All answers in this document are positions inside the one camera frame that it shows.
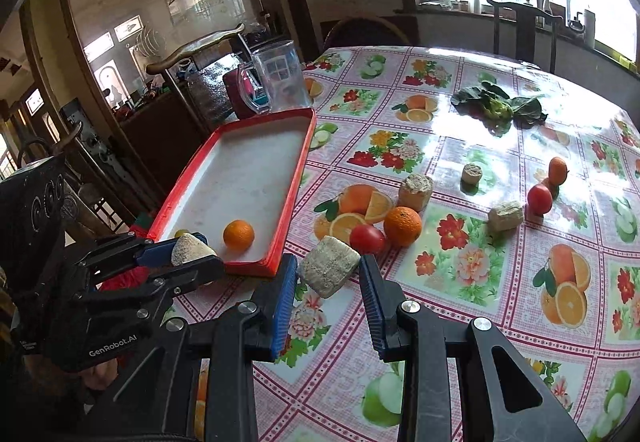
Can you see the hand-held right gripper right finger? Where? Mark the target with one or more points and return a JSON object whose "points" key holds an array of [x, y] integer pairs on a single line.
{"points": [[372, 309]]}

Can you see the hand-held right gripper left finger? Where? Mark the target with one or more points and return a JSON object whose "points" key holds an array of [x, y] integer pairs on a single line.
{"points": [[281, 307]]}

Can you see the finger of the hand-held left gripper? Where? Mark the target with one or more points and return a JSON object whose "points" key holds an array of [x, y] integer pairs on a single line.
{"points": [[192, 274], [165, 249]]}

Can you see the orange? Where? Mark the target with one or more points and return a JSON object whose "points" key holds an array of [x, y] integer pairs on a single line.
{"points": [[238, 235], [402, 226]]}

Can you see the red tomato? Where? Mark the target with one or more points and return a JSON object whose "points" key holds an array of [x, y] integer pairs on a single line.
{"points": [[540, 200], [366, 239]]}

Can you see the red rectangular tray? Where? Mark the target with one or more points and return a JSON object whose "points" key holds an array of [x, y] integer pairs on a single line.
{"points": [[235, 182]]}

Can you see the small round beige cake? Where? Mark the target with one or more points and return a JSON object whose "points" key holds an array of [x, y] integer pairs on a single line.
{"points": [[471, 175]]}

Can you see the person's left hand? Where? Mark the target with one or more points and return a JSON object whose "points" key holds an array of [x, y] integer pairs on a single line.
{"points": [[100, 378]]}

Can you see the small yellow-green fruit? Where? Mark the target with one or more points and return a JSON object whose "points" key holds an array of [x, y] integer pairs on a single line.
{"points": [[181, 234]]}

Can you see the red cloth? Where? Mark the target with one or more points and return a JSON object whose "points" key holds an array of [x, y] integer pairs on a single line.
{"points": [[122, 274]]}

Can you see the floral fruit print tablecloth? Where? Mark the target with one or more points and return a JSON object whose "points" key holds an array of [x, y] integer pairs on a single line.
{"points": [[450, 272]]}

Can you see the dark red mug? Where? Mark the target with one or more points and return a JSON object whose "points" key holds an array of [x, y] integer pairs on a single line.
{"points": [[237, 96]]}

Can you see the clear plastic pitcher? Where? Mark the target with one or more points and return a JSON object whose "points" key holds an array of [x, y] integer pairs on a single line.
{"points": [[280, 76]]}

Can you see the small tangerine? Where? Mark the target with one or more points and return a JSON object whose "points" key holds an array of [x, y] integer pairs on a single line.
{"points": [[558, 170]]}

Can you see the leafy green vegetable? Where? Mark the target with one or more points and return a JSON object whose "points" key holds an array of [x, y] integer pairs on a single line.
{"points": [[500, 104]]}

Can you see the wicker chair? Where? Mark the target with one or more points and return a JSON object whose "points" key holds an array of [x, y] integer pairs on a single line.
{"points": [[360, 29]]}

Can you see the dark wooden chair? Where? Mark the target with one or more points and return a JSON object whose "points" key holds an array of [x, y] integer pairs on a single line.
{"points": [[525, 11]]}

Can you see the dark kettle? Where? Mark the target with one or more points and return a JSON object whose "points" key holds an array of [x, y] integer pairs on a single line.
{"points": [[577, 25]]}

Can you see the spray bottle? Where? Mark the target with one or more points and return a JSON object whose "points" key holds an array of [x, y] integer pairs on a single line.
{"points": [[547, 4]]}

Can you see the white paper roll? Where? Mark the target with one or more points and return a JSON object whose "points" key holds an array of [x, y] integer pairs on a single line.
{"points": [[590, 29]]}

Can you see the wooden chair with curved rail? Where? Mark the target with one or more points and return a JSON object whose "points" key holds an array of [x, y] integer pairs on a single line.
{"points": [[195, 50]]}

